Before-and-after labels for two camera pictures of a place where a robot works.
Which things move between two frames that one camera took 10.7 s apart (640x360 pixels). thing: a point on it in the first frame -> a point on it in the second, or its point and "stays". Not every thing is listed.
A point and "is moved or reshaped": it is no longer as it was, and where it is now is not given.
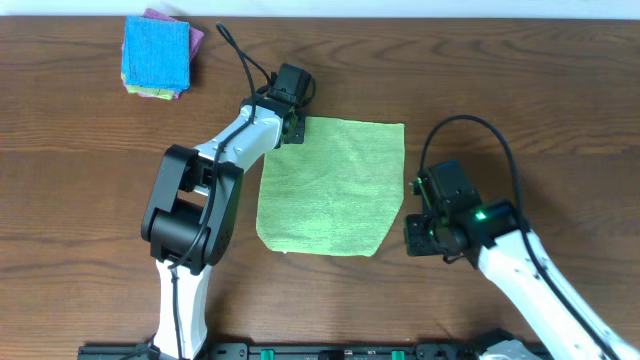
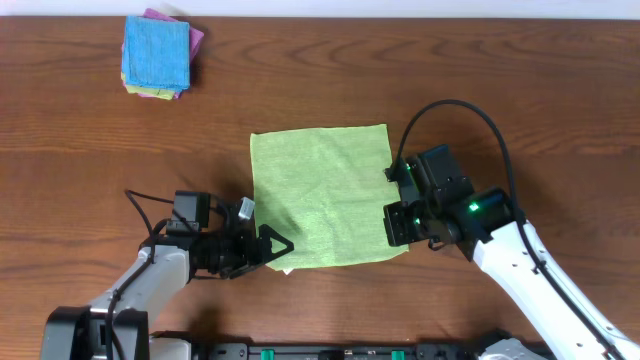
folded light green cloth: [148, 91] stays
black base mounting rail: [293, 351] stays
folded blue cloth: [157, 53] stays
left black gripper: [298, 130] -> [253, 248]
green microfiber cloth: [336, 193] is moved or reshaped
